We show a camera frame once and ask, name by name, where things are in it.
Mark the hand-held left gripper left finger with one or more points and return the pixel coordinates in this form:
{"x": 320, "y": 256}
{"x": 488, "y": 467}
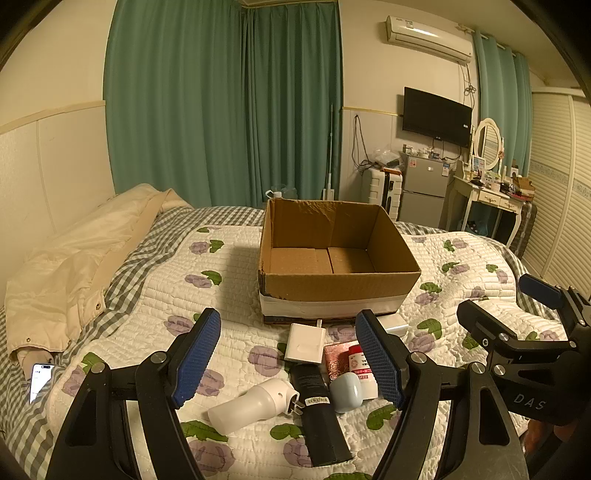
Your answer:
{"x": 196, "y": 357}

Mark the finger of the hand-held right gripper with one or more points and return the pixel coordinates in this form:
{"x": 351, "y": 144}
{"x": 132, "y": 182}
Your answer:
{"x": 480, "y": 321}
{"x": 540, "y": 288}

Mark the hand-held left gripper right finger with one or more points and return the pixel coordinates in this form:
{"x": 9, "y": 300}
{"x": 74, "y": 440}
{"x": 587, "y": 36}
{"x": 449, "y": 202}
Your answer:
{"x": 378, "y": 357}

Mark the white bottle with red cap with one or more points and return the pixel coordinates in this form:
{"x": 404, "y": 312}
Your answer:
{"x": 358, "y": 369}

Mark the white power adapter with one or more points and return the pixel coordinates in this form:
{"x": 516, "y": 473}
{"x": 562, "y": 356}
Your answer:
{"x": 302, "y": 344}
{"x": 396, "y": 326}

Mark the red patterned small box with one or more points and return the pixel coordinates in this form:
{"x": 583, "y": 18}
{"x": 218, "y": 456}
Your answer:
{"x": 334, "y": 362}

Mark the light blue oval case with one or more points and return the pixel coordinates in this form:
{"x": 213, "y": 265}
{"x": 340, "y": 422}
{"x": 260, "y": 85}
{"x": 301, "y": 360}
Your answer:
{"x": 346, "y": 392}

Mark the white cylindrical plug device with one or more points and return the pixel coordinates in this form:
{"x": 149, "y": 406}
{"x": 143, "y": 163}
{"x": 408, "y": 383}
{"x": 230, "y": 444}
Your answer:
{"x": 249, "y": 408}

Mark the brown cardboard box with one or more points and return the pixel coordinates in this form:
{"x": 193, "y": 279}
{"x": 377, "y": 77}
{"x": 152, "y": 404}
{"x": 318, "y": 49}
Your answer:
{"x": 332, "y": 288}

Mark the black tube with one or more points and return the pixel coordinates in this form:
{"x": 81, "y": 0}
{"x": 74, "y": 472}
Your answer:
{"x": 318, "y": 424}

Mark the white floral quilt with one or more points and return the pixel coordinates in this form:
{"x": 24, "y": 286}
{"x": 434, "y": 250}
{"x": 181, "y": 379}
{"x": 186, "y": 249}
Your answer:
{"x": 221, "y": 304}

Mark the dark suitcase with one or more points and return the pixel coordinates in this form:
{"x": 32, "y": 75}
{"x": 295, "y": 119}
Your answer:
{"x": 526, "y": 226}

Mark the small open cardboard box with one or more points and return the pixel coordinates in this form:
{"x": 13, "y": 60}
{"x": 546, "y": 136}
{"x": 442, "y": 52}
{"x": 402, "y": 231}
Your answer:
{"x": 524, "y": 185}

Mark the white dressing table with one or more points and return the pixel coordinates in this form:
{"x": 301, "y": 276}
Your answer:
{"x": 489, "y": 196}

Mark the cream louvred wardrobe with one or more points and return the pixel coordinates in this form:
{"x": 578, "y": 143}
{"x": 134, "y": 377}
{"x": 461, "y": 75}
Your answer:
{"x": 563, "y": 184}

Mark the grey checked bedsheet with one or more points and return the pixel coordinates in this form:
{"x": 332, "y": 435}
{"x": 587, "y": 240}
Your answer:
{"x": 138, "y": 258}

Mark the grey small fridge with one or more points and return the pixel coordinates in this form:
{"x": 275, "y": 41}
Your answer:
{"x": 422, "y": 189}

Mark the beige jacket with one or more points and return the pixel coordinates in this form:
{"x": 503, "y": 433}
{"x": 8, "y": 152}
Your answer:
{"x": 74, "y": 272}

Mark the smartphone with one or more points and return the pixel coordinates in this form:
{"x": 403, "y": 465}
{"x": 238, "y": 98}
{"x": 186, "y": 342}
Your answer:
{"x": 42, "y": 381}

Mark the white oval mirror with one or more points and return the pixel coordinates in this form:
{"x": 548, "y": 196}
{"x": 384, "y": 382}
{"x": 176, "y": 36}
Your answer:
{"x": 488, "y": 138}

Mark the white suitcase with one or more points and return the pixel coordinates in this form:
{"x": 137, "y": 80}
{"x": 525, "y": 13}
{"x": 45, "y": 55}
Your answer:
{"x": 381, "y": 191}

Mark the white mop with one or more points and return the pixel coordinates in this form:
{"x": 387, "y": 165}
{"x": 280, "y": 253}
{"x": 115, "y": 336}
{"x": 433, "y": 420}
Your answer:
{"x": 329, "y": 184}

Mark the clear water jug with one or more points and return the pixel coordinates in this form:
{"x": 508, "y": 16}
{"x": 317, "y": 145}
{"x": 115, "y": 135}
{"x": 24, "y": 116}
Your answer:
{"x": 281, "y": 193}

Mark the clear plastic bag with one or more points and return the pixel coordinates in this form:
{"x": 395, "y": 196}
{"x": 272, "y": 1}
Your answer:
{"x": 384, "y": 158}

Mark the black television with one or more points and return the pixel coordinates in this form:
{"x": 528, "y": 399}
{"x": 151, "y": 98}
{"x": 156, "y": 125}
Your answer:
{"x": 436, "y": 117}

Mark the light green curtain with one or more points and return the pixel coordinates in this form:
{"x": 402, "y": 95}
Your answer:
{"x": 496, "y": 87}

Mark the white air conditioner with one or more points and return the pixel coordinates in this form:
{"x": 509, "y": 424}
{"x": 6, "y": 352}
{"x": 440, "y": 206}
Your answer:
{"x": 427, "y": 39}

